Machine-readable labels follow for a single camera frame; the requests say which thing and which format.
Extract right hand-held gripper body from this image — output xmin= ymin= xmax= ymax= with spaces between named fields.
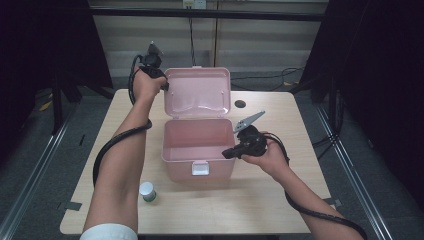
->
xmin=233 ymin=110 xmax=268 ymax=158

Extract white-capped green label bottle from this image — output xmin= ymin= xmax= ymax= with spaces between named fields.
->
xmin=138 ymin=181 xmax=158 ymax=203

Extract dark metal stand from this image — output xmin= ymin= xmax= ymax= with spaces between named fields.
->
xmin=328 ymin=89 xmax=345 ymax=134
xmin=49 ymin=76 xmax=83 ymax=136

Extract person's right hand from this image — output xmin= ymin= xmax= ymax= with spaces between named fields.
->
xmin=241 ymin=133 xmax=291 ymax=183

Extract thin black wall cable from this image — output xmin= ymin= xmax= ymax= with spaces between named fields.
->
xmin=188 ymin=16 xmax=305 ymax=92

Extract yellow floor tape scrap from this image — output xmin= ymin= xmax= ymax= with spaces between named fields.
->
xmin=38 ymin=99 xmax=54 ymax=113

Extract black horizontal metal bar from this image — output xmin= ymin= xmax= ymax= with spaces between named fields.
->
xmin=89 ymin=7 xmax=329 ymax=23

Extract hand-held gripper black cable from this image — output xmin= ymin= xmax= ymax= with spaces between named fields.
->
xmin=261 ymin=132 xmax=369 ymax=240
xmin=92 ymin=54 xmax=154 ymax=188

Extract white wall socket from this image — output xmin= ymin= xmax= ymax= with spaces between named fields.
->
xmin=182 ymin=0 xmax=208 ymax=10

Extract metal floor rail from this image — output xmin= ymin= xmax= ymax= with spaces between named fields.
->
xmin=0 ymin=103 xmax=79 ymax=240
xmin=314 ymin=103 xmax=395 ymax=240

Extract person's left hand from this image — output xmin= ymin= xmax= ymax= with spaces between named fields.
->
xmin=132 ymin=66 xmax=168 ymax=106

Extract black curtain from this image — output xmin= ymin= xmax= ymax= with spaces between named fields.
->
xmin=299 ymin=0 xmax=424 ymax=204
xmin=0 ymin=0 xmax=114 ymax=168

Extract right hand-held gripper black cable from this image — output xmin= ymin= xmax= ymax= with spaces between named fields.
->
xmin=261 ymin=132 xmax=369 ymax=240

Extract pink plastic storage box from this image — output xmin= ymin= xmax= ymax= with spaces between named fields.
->
xmin=160 ymin=66 xmax=237 ymax=183

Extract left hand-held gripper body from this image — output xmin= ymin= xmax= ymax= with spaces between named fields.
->
xmin=138 ymin=41 xmax=168 ymax=81

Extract black floor cables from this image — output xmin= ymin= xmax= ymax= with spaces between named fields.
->
xmin=311 ymin=133 xmax=342 ymax=160

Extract grey tape mark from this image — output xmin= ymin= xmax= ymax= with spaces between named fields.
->
xmin=321 ymin=197 xmax=343 ymax=208
xmin=58 ymin=200 xmax=83 ymax=212

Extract white sleeve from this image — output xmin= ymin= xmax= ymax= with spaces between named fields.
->
xmin=79 ymin=223 xmax=139 ymax=240

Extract left hand-held gripper black cable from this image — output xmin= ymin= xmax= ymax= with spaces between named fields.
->
xmin=92 ymin=54 xmax=154 ymax=188

